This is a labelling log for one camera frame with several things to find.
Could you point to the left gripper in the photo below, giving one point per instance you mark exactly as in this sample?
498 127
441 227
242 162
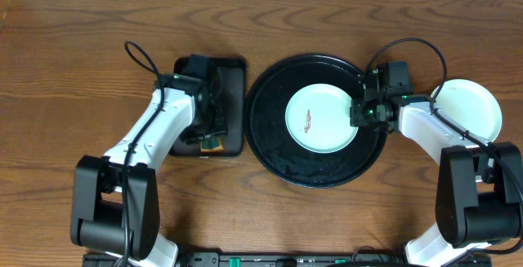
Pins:
216 126

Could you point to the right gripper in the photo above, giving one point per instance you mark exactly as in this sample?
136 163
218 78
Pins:
357 118

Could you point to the orange green sponge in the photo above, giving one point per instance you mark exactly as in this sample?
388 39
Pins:
211 145

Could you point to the light green front plate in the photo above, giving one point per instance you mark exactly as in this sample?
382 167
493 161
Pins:
318 118

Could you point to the light green plate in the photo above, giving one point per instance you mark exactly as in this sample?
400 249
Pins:
318 118
472 106

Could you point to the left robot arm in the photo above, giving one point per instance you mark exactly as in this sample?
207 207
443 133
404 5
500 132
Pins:
115 196

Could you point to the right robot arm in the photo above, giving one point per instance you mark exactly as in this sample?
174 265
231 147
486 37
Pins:
479 189

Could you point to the black rectangular tray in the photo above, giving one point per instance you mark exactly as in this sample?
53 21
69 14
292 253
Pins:
232 100

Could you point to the black round tray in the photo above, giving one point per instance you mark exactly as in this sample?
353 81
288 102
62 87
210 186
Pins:
270 140

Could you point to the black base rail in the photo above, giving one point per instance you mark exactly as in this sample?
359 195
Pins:
213 259

